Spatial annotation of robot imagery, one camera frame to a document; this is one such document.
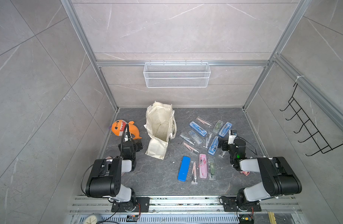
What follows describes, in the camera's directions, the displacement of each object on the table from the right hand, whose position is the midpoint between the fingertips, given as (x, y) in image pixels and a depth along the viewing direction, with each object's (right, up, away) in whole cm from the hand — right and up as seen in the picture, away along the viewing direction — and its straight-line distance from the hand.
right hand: (227, 137), depth 94 cm
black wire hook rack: (+27, +1, -35) cm, 45 cm away
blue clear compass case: (+3, +5, +12) cm, 13 cm away
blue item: (-30, -19, -8) cm, 37 cm away
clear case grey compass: (-28, -2, +5) cm, 28 cm away
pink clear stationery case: (-19, -17, -8) cm, 26 cm away
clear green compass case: (-13, -19, -8) cm, 24 cm away
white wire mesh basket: (-35, +45, +7) cm, 58 cm away
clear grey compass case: (-12, -3, +4) cm, 13 cm away
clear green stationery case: (-3, +7, +12) cm, 14 cm away
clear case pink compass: (-25, -21, -10) cm, 34 cm away
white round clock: (-77, -36, -28) cm, 90 cm away
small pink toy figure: (+7, -20, -11) cm, 24 cm away
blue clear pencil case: (-18, +5, +11) cm, 22 cm away
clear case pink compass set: (-13, +11, +17) cm, 24 cm away
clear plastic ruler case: (-21, -1, +7) cm, 22 cm away
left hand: (-66, -1, 0) cm, 66 cm away
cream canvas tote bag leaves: (-47, +7, +13) cm, 50 cm away
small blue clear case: (-9, -6, +1) cm, 11 cm away
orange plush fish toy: (-76, +7, +1) cm, 76 cm away
